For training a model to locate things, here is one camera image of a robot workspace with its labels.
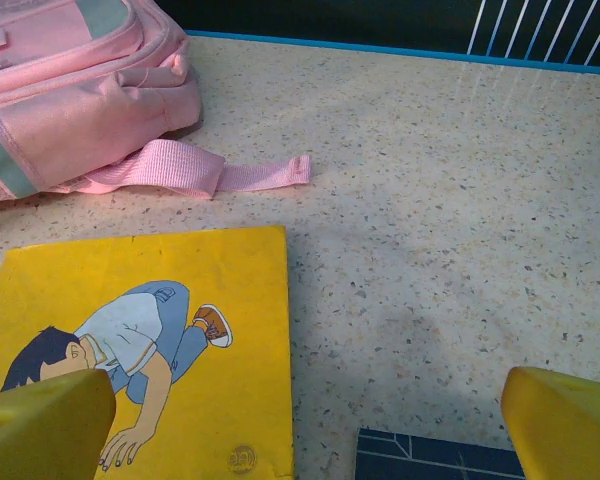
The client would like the dark blue book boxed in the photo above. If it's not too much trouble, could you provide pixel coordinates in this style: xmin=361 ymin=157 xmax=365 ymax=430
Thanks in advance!
xmin=354 ymin=427 xmax=526 ymax=480

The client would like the yellow book crouching boy cover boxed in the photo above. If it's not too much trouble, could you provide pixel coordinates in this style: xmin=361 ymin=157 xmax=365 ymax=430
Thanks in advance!
xmin=0 ymin=225 xmax=296 ymax=480

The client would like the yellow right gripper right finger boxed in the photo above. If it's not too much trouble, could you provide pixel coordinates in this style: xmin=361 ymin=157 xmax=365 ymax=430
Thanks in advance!
xmin=500 ymin=366 xmax=600 ymax=480

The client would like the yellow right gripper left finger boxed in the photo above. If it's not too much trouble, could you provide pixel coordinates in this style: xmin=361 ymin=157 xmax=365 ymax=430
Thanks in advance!
xmin=0 ymin=368 xmax=117 ymax=480

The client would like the pink school backpack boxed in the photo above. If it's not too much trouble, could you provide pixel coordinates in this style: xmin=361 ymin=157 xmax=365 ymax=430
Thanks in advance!
xmin=0 ymin=0 xmax=312 ymax=211

